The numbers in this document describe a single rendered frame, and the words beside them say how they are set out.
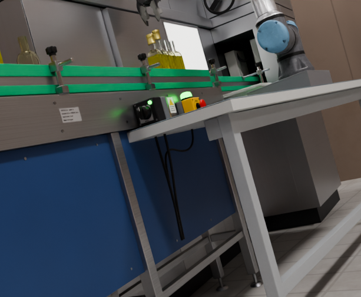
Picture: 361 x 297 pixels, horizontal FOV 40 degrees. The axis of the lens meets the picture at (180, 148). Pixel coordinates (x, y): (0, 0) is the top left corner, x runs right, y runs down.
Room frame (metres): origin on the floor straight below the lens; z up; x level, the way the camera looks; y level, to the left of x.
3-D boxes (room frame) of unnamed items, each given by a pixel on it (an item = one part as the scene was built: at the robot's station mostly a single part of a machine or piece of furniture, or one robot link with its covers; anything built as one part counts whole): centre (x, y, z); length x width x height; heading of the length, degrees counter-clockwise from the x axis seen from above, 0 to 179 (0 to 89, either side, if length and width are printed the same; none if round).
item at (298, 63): (2.06, -0.54, 0.85); 0.15 x 0.15 x 0.10
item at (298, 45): (2.05, -0.54, 0.97); 0.13 x 0.12 x 0.14; 152
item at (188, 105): (1.87, -0.08, 0.79); 0.07 x 0.07 x 0.07; 61
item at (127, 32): (2.53, -0.06, 1.15); 0.90 x 0.03 x 0.34; 151
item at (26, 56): (1.62, 0.40, 1.01); 0.06 x 0.06 x 0.26; 75
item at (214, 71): (2.28, -0.22, 0.95); 0.17 x 0.03 x 0.12; 61
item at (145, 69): (1.73, 0.02, 0.94); 0.07 x 0.04 x 0.13; 61
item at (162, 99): (1.62, 0.06, 0.79); 0.08 x 0.08 x 0.08; 61
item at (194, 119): (2.43, -0.01, 0.73); 1.58 x 1.52 x 0.04; 145
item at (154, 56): (2.13, 0.00, 0.99); 0.06 x 0.06 x 0.21; 61
